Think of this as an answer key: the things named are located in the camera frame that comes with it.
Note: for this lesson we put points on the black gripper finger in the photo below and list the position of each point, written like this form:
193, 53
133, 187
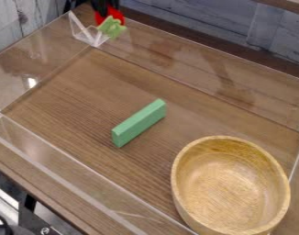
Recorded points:
101, 5

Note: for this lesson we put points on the red plush strawberry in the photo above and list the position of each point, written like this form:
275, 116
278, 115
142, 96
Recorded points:
111, 24

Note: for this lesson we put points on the green rectangular block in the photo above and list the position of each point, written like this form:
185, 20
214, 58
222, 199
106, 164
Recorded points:
139, 123

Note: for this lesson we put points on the black table leg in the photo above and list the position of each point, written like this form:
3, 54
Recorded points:
30, 203

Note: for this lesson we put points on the wooden bowl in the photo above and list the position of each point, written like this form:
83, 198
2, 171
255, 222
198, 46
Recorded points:
230, 187

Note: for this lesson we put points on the clear acrylic corner bracket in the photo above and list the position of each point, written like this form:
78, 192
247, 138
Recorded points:
86, 34

